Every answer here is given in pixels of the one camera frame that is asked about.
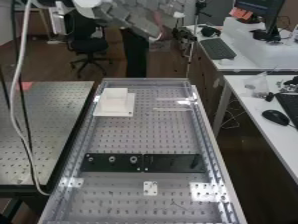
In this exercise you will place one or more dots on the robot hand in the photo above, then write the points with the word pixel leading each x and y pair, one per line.
pixel 133 20

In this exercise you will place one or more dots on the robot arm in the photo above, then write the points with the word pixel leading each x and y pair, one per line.
pixel 86 7

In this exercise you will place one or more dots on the chopstick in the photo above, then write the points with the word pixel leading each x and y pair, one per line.
pixel 170 108

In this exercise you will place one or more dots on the person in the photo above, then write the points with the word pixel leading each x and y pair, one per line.
pixel 134 56

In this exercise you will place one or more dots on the black office chair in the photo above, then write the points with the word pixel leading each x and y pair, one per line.
pixel 86 40

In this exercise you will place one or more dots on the black headphones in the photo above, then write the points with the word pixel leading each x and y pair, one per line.
pixel 210 31

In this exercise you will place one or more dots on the black keyboard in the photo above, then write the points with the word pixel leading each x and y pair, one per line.
pixel 216 48
pixel 288 108

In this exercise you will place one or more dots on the small white box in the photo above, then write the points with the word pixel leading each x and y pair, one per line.
pixel 114 101

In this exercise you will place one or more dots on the black computer screen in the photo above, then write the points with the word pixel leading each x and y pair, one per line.
pixel 260 10

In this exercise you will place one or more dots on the white desk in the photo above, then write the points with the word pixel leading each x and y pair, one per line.
pixel 260 126
pixel 252 61

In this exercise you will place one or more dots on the clear box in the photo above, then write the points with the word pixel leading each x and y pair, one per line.
pixel 146 133

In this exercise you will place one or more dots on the clear plastic bag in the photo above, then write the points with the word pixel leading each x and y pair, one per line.
pixel 256 85

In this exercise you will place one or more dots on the black plate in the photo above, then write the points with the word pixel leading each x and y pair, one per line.
pixel 114 163

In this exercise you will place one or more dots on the black mouse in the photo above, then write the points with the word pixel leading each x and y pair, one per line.
pixel 275 117

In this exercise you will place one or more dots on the thin stick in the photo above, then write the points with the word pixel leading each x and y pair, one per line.
pixel 192 162

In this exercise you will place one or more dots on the camera stand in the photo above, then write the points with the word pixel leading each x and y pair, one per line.
pixel 191 36

